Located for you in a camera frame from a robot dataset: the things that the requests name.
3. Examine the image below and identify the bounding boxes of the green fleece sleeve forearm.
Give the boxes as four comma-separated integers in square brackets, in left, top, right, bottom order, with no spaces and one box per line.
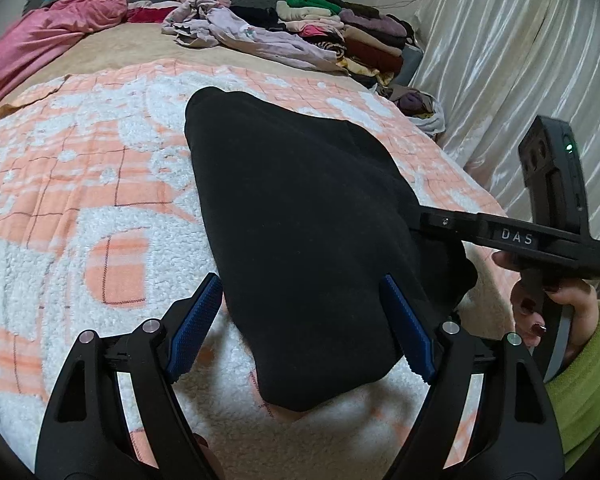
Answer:
[545,301,600,470]

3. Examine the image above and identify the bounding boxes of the pile of folded clothes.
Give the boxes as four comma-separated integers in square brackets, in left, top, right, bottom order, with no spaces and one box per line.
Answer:
[229,0,424,89]

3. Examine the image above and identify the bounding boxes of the black sweater with orange print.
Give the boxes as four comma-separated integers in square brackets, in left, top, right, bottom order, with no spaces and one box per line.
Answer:
[184,87,478,412]

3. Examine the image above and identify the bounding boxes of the lilac crumpled garment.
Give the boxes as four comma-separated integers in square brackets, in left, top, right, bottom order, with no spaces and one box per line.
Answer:
[161,0,344,73]

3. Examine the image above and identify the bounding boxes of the red garment near headboard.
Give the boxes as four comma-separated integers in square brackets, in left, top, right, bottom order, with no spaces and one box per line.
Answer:
[125,0,180,23]

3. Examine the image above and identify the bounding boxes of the orange white patterned blanket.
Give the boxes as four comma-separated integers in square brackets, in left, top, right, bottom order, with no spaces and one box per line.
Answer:
[0,60,500,479]

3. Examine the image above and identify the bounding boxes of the right hand dark nails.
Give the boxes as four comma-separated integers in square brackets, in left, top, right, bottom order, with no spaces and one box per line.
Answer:
[491,250,600,363]

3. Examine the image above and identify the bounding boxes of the purple clothes heap bedside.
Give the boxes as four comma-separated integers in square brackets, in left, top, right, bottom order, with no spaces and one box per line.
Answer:
[378,86,446,139]

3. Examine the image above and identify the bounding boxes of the white satin curtain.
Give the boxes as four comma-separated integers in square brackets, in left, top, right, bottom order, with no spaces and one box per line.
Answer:
[414,0,600,238]

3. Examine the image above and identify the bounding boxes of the pink velvet blanket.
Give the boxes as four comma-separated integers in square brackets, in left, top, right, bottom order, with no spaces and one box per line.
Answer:
[0,0,128,101]

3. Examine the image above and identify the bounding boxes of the beige bed cover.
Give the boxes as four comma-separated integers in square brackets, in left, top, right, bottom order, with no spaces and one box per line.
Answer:
[1,23,362,104]

